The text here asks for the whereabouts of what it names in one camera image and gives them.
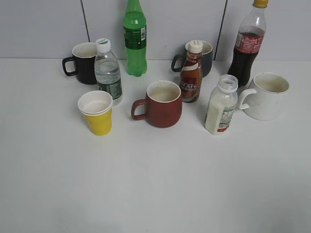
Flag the yellow paper cup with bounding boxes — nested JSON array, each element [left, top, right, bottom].
[[77, 90, 113, 135]]

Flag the milk bottle without cap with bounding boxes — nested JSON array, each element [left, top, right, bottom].
[[205, 74, 238, 135]]

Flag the red ceramic mug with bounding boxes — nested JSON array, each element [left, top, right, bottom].
[[131, 81, 182, 128]]

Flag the brown coffee drink bottle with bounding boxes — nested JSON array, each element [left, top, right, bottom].
[[179, 40, 203, 103]]

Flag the clear water bottle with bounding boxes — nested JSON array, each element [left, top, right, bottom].
[[94, 38, 123, 106]]

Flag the dark grey mug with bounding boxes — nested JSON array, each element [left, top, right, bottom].
[[171, 40, 213, 78]]

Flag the green soda bottle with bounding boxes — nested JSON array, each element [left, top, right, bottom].
[[123, 0, 147, 77]]

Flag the black ceramic mug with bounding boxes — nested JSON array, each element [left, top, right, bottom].
[[62, 42, 97, 85]]

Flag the white ceramic mug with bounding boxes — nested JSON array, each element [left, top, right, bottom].
[[237, 72, 290, 121]]

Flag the cola bottle yellow cap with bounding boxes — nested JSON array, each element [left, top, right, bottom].
[[227, 0, 269, 87]]

